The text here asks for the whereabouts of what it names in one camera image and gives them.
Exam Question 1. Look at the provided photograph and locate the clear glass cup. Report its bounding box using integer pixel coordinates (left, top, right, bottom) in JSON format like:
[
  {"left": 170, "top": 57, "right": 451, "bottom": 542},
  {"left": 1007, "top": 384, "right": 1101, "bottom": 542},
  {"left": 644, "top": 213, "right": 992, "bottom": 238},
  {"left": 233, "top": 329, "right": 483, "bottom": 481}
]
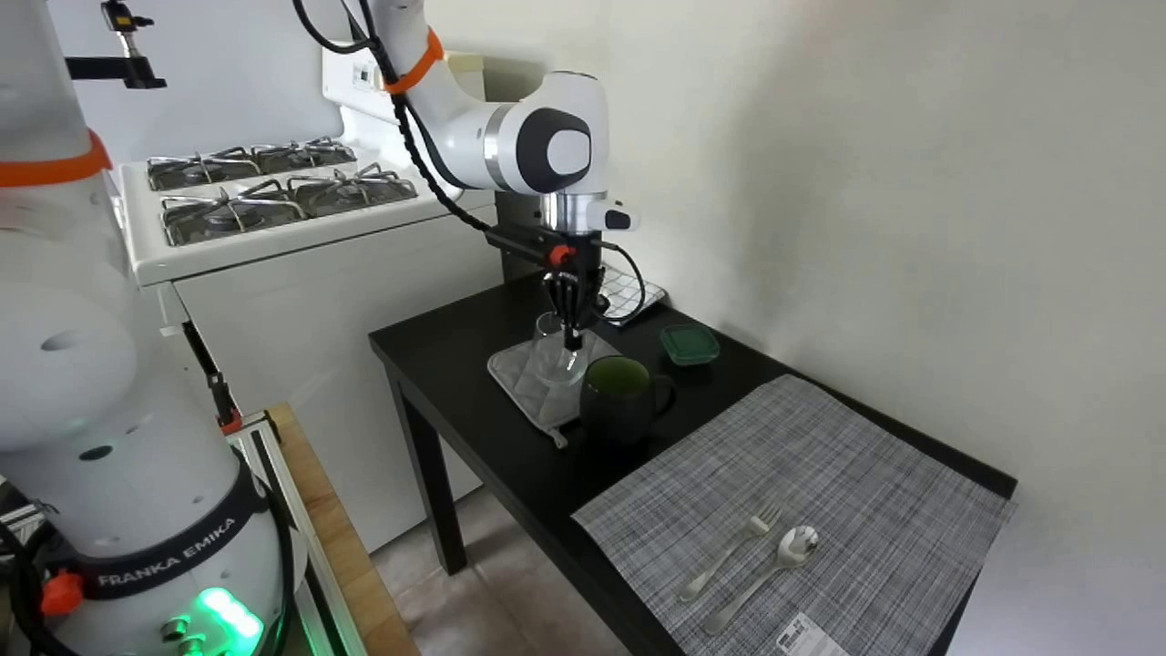
[{"left": 530, "top": 307, "right": 593, "bottom": 389}]

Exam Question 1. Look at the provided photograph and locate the black orange camera clamp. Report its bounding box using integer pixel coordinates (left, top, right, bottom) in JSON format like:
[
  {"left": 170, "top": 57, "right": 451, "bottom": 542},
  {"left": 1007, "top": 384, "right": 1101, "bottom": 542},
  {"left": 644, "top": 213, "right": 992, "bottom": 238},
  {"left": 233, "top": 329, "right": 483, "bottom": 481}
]
[{"left": 63, "top": 0, "right": 170, "bottom": 95}]

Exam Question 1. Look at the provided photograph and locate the silver spoon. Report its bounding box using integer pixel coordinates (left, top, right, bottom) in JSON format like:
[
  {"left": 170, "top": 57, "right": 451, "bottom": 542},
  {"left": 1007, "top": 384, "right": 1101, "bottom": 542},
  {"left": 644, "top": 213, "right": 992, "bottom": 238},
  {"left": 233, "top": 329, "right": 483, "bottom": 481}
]
[{"left": 707, "top": 522, "right": 824, "bottom": 629}]

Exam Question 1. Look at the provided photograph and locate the black orange wrist camera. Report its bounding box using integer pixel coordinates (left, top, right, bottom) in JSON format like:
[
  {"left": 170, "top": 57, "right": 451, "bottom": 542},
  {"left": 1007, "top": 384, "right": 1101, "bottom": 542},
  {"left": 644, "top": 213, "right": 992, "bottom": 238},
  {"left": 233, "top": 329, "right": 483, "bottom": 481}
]
[{"left": 483, "top": 224, "right": 584, "bottom": 275}]

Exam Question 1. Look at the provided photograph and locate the light wooden board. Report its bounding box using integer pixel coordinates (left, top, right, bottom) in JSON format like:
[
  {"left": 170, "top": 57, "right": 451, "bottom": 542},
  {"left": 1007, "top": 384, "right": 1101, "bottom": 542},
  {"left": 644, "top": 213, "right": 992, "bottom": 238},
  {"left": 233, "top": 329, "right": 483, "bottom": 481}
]
[{"left": 264, "top": 405, "right": 423, "bottom": 656}]

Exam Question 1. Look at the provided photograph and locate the grey woven placemat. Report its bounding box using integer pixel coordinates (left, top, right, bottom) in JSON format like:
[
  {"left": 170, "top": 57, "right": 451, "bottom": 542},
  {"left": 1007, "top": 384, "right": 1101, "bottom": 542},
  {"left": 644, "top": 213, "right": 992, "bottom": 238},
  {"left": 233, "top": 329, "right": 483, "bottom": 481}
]
[{"left": 570, "top": 373, "right": 1013, "bottom": 656}]

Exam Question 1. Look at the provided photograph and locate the white placemat label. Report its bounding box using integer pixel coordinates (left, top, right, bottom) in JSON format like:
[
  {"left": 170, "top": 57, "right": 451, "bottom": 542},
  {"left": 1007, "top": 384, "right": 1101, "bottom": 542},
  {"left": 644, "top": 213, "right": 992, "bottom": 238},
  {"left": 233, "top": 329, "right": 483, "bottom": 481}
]
[{"left": 773, "top": 607, "right": 856, "bottom": 656}]

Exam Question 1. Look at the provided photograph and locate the grey quilted pot holder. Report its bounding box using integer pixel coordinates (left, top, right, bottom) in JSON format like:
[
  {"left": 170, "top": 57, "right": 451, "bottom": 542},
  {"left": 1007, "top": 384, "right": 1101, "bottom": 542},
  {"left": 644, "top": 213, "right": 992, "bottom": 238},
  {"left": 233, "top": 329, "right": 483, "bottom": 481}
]
[{"left": 483, "top": 329, "right": 626, "bottom": 437}]

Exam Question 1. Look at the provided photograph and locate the silver fork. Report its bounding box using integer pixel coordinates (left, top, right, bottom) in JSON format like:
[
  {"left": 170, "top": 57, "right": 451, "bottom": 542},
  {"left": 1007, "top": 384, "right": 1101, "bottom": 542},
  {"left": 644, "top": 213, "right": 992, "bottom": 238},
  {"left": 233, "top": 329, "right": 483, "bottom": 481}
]
[{"left": 672, "top": 509, "right": 775, "bottom": 607}]

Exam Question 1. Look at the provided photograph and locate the white gas stove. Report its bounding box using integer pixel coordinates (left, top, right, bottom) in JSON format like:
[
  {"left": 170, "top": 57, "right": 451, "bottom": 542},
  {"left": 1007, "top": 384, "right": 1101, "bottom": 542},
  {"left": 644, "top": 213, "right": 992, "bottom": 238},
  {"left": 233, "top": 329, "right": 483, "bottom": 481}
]
[{"left": 117, "top": 38, "right": 510, "bottom": 558}]

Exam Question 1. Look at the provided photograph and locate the small green dish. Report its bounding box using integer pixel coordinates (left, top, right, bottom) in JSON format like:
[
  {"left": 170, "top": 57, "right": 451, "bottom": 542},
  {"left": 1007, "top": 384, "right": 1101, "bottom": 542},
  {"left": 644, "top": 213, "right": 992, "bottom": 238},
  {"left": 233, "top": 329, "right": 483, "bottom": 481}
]
[{"left": 657, "top": 318, "right": 726, "bottom": 373}]

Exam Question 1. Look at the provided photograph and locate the dark green mug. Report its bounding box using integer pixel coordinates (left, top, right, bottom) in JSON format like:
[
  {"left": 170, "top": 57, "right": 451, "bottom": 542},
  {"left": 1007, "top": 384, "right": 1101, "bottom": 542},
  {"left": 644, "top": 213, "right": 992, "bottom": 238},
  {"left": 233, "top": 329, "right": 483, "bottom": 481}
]
[{"left": 575, "top": 350, "right": 678, "bottom": 463}]

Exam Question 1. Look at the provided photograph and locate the black rod orange tip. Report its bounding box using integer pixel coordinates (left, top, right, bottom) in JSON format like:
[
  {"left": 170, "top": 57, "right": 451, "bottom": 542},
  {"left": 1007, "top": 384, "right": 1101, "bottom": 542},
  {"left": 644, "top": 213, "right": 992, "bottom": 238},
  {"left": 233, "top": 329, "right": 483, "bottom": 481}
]
[{"left": 179, "top": 318, "right": 250, "bottom": 442}]

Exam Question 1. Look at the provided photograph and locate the black wooden table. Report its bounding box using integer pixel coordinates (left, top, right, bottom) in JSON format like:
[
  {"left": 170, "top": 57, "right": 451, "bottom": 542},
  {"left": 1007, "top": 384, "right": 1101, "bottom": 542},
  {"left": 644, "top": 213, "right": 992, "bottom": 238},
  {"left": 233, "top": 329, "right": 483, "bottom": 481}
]
[{"left": 366, "top": 254, "right": 1019, "bottom": 656}]

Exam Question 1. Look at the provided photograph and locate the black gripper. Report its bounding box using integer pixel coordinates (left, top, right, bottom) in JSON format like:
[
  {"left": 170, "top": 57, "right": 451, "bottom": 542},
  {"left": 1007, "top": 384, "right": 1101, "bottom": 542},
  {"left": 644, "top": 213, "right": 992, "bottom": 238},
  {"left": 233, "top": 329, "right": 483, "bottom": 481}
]
[{"left": 539, "top": 228, "right": 612, "bottom": 352}]

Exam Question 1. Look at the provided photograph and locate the small black burner grate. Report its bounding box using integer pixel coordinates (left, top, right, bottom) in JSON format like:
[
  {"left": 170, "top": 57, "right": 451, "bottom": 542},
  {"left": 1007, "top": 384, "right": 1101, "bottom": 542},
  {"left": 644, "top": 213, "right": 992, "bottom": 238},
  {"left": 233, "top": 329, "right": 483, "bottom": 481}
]
[{"left": 146, "top": 134, "right": 361, "bottom": 196}]

